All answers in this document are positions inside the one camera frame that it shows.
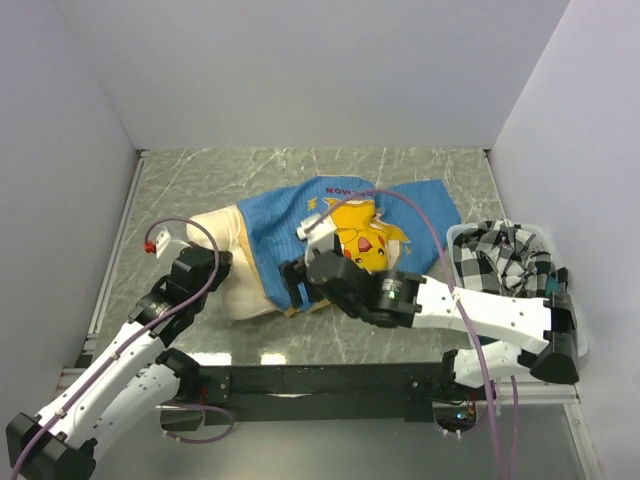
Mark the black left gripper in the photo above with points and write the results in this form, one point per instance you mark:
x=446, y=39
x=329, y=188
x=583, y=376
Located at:
x=225, y=262

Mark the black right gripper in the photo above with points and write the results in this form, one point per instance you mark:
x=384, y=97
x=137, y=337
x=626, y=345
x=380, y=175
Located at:
x=294, y=273

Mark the cream pillow with bear print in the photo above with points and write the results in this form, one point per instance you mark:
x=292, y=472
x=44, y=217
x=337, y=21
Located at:
x=243, y=296

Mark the yellow and blue pillowcase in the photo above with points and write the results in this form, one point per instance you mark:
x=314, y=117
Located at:
x=402, y=229

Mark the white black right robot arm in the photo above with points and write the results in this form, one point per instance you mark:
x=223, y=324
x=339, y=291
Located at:
x=537, y=336

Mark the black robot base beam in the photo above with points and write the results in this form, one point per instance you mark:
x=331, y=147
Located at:
x=415, y=406

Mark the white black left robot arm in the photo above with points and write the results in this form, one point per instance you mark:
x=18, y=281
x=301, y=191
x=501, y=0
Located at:
x=139, y=371

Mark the black white checkered cloth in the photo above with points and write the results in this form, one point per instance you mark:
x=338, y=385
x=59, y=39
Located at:
x=505, y=255

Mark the teal green cloth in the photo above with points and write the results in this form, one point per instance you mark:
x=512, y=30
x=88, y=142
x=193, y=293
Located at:
x=552, y=286

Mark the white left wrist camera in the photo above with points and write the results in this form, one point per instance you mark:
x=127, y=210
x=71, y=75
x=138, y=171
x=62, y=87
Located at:
x=164, y=247

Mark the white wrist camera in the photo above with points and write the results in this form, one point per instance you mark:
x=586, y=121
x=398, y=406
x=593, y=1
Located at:
x=320, y=235
x=164, y=247

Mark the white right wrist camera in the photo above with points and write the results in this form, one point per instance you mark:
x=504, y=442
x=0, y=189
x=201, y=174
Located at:
x=320, y=235

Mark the aluminium frame rail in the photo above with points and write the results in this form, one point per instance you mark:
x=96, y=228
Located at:
x=535, y=395

